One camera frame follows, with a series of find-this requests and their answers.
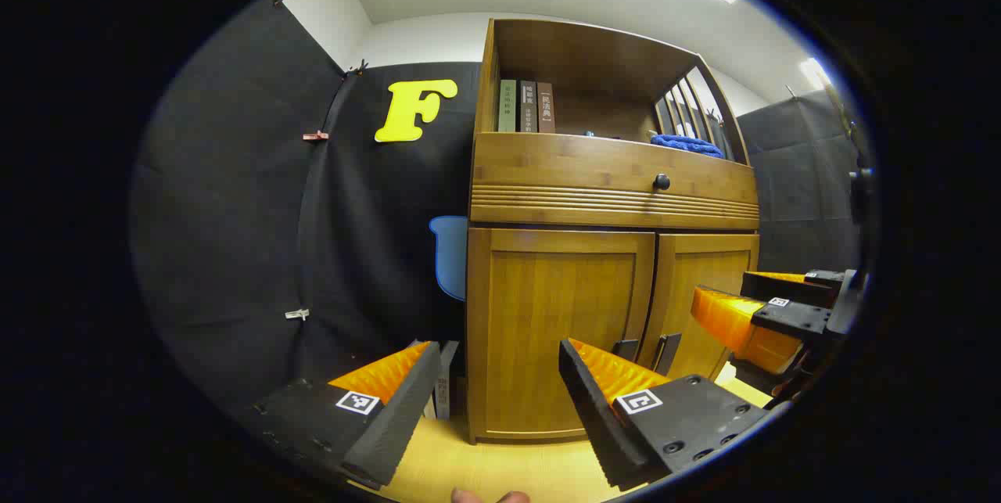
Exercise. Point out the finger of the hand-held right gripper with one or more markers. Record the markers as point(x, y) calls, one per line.
point(790, 317)
point(782, 288)

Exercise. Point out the black round drawer knob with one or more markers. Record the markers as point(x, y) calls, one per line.
point(661, 181)

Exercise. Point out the black backdrop cloth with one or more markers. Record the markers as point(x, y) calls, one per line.
point(235, 213)

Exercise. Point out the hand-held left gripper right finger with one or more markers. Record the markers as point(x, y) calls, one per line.
point(594, 417)

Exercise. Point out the wooden cabinet door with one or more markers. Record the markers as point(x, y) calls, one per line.
point(563, 315)
point(704, 276)

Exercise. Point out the red clip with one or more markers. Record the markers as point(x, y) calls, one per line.
point(315, 135)

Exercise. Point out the wooden double-door shoe cabinet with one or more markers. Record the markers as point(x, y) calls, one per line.
point(579, 49)

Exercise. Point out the wooden drawer front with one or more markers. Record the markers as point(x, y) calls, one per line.
point(563, 167)

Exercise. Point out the white clip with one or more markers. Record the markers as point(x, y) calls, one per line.
point(297, 314)

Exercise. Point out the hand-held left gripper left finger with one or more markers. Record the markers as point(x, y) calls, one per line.
point(399, 409)

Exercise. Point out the blue folded cloth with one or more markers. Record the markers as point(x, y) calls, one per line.
point(688, 145)

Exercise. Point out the reddish brown book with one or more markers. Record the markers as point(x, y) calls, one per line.
point(546, 107)

